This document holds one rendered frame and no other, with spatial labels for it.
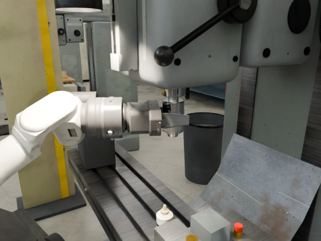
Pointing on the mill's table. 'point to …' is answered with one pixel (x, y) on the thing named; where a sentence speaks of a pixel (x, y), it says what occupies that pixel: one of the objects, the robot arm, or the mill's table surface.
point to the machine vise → (254, 235)
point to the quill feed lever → (165, 50)
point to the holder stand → (97, 152)
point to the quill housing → (197, 16)
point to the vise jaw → (172, 231)
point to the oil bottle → (164, 216)
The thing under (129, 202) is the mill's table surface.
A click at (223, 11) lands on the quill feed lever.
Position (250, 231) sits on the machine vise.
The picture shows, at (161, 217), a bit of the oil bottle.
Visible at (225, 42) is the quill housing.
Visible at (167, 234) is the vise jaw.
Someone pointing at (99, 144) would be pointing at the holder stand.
